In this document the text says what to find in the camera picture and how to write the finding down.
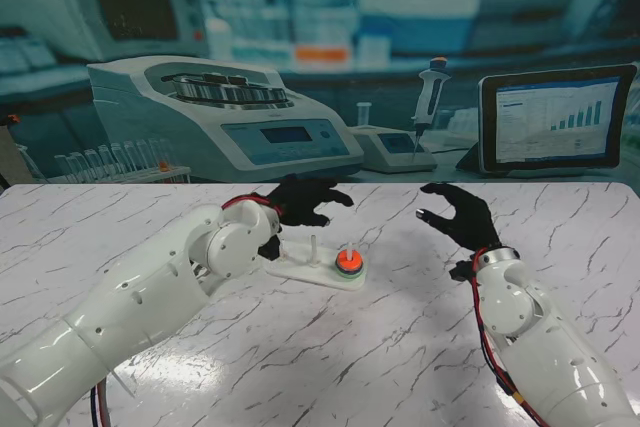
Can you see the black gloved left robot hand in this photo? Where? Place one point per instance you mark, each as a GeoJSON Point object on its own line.
{"type": "Point", "coordinates": [300, 204]}

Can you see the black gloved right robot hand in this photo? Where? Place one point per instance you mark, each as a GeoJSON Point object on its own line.
{"type": "Point", "coordinates": [472, 224]}

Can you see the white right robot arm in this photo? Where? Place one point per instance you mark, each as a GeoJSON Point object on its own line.
{"type": "Point", "coordinates": [550, 342]}

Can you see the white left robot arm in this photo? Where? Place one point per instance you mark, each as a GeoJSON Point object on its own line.
{"type": "Point", "coordinates": [125, 312]}

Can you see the white Hanoi tower base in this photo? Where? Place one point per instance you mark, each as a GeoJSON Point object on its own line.
{"type": "Point", "coordinates": [300, 272]}

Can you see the printed laboratory backdrop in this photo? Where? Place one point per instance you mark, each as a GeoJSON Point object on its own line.
{"type": "Point", "coordinates": [320, 47]}

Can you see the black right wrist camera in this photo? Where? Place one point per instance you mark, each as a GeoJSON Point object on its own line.
{"type": "Point", "coordinates": [460, 272]}

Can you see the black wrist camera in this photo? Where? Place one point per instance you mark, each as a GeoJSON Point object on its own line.
{"type": "Point", "coordinates": [460, 272]}
{"type": "Point", "coordinates": [271, 248]}

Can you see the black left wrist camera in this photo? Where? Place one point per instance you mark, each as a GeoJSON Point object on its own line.
{"type": "Point", "coordinates": [271, 248]}

